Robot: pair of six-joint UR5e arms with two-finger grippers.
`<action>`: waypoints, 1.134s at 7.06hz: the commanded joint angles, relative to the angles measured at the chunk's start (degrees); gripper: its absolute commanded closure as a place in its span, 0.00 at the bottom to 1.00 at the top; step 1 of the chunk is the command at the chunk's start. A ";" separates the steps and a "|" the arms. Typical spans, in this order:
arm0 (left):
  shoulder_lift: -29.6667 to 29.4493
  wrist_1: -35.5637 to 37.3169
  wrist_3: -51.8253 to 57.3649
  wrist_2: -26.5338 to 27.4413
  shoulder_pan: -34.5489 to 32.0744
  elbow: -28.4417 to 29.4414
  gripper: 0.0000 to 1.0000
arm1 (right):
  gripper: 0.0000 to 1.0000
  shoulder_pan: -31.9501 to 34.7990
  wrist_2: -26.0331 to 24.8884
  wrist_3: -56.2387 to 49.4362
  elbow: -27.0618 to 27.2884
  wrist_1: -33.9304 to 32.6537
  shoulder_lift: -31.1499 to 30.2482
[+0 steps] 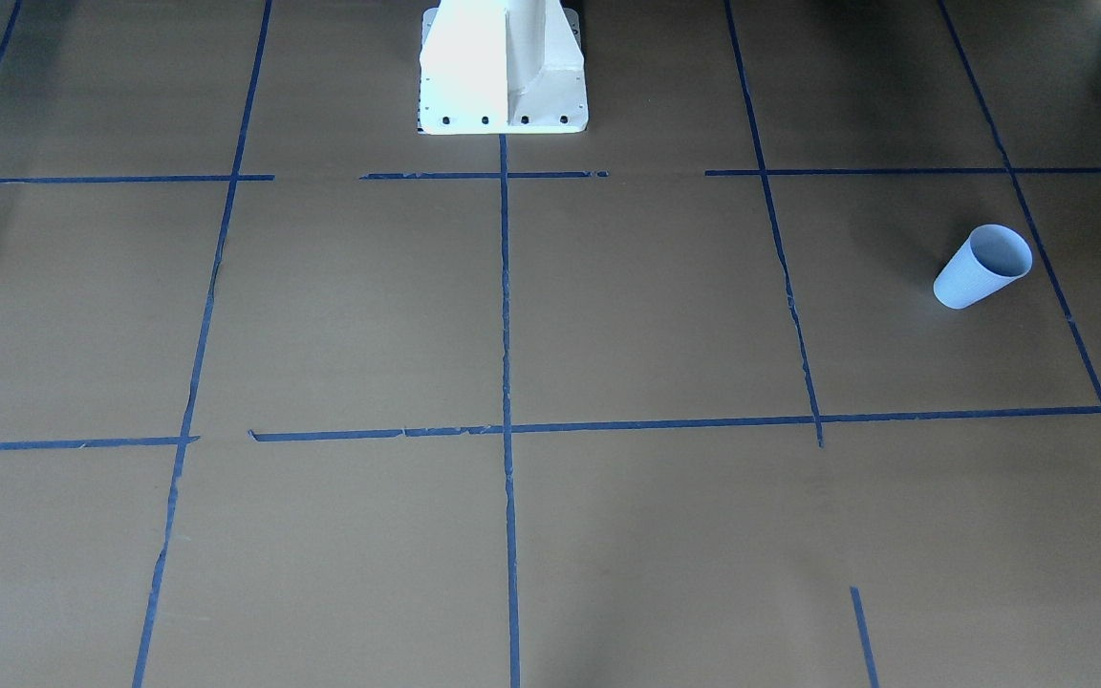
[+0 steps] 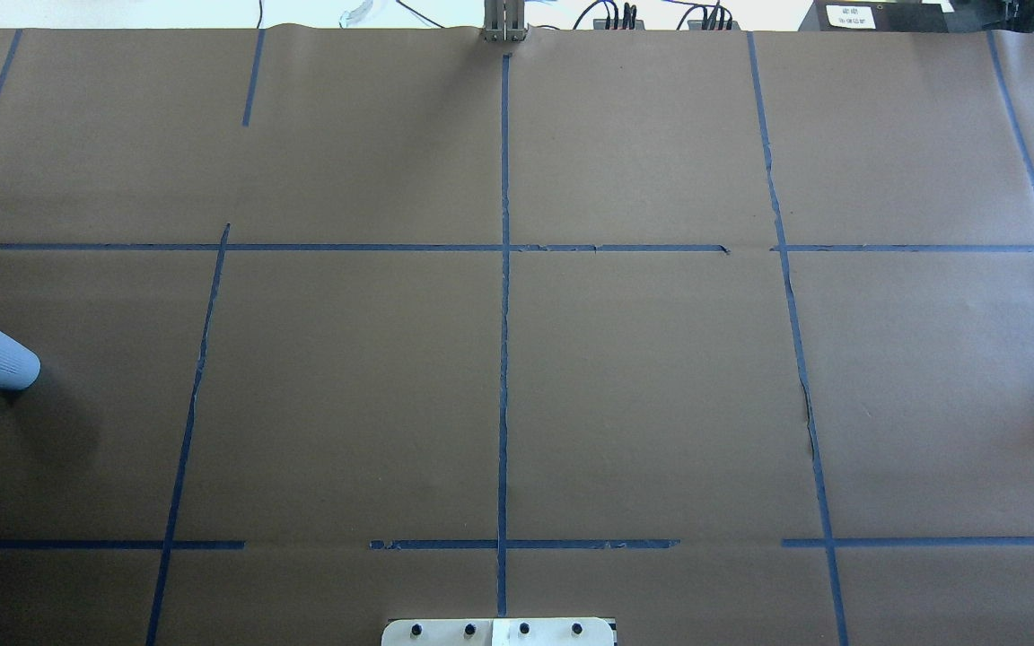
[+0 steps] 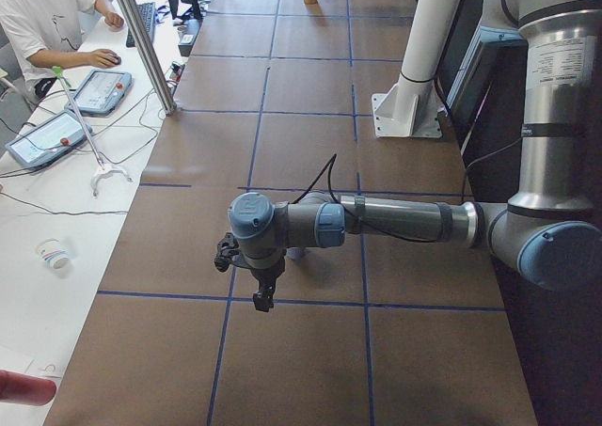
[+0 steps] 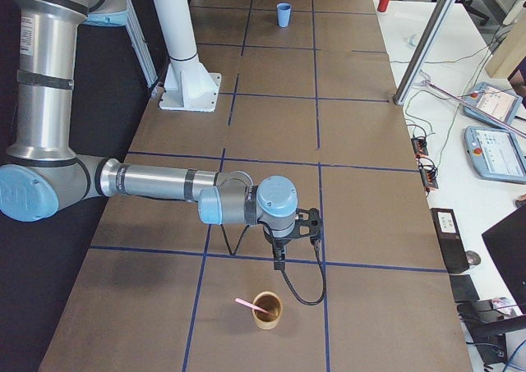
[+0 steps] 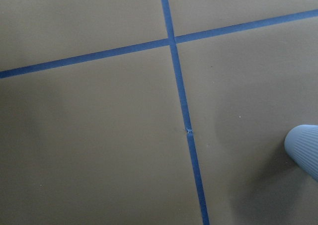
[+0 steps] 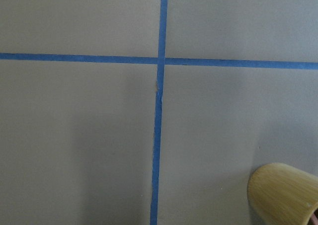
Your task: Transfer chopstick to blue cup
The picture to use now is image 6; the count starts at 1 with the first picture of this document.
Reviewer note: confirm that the bamboo wooden cup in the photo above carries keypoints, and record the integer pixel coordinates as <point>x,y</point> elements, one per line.
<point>283,195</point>

